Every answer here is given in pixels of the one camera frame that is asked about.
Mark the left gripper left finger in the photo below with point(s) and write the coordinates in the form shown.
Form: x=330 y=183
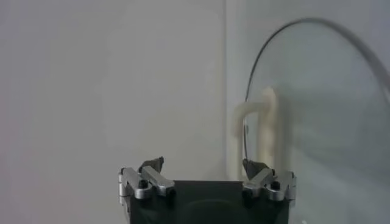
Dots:
x=152 y=179

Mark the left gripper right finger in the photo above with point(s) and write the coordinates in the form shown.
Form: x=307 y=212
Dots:
x=262 y=181

